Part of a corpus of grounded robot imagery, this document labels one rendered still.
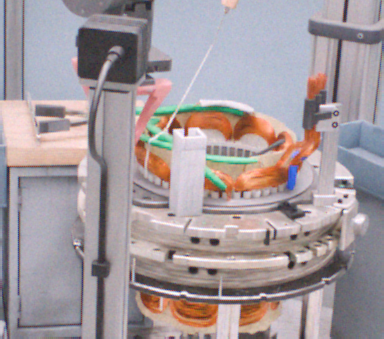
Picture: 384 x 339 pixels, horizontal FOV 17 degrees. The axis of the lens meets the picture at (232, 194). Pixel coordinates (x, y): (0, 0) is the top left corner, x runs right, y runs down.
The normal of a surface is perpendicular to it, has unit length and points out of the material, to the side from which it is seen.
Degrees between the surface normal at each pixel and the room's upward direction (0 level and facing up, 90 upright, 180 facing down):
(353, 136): 90
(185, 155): 90
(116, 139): 90
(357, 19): 90
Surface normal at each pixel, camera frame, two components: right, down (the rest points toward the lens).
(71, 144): 0.07, -0.92
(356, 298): -0.77, 0.19
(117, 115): -0.18, 0.36
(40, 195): 0.22, 0.38
